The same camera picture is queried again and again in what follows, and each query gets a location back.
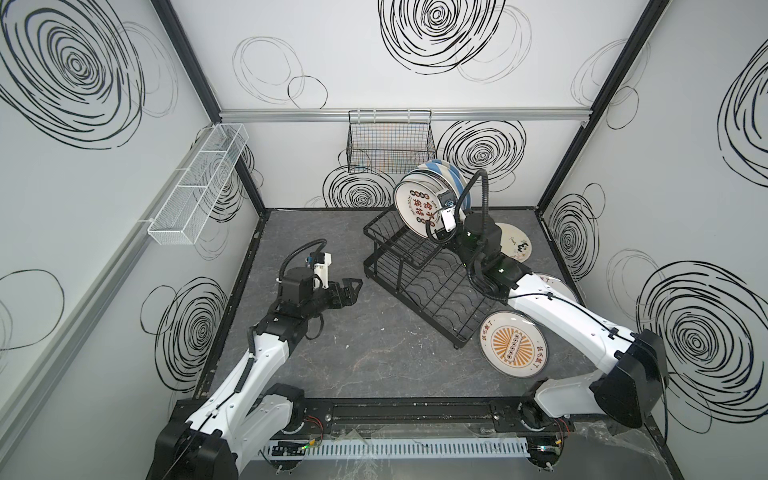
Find black wire dish rack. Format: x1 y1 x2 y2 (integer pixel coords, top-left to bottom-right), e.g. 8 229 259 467
363 208 504 349

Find cream plate with cat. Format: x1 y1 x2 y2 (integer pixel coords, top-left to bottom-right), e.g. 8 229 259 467
497 223 532 263

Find white plate red characters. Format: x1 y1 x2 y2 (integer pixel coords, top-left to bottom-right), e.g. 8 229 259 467
394 180 442 238

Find white plate green outline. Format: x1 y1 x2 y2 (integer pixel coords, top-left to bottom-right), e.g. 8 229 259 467
402 170 452 194

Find blue striped plate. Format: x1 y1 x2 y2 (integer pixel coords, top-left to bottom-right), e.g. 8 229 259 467
416 159 466 197

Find orange sunburst plate front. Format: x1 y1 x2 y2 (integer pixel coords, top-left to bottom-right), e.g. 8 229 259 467
480 311 548 378

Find orange sunburst plate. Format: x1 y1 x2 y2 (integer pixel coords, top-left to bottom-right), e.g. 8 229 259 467
538 273 579 303
480 311 548 378

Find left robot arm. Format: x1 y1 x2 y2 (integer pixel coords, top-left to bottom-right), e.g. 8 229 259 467
148 238 362 479

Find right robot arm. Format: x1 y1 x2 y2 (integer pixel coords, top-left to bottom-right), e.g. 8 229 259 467
417 170 669 428

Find orange sunburst plate back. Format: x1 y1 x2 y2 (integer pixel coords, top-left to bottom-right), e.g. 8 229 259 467
538 273 579 303

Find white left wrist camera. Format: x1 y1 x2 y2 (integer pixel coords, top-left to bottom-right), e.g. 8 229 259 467
312 251 332 289

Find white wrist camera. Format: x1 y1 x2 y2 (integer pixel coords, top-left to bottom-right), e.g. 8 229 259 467
312 251 332 289
438 187 457 233

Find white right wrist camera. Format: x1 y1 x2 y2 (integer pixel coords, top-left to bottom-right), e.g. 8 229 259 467
438 187 457 233

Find black wire wall basket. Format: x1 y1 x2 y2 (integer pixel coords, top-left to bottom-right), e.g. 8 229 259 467
345 109 437 174

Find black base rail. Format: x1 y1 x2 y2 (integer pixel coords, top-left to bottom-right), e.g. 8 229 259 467
167 395 655 436

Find white slotted cable duct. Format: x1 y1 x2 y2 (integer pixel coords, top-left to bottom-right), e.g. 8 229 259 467
257 437 530 461

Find white mesh wall shelf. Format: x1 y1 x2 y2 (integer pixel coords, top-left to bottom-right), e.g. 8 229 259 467
147 123 249 246

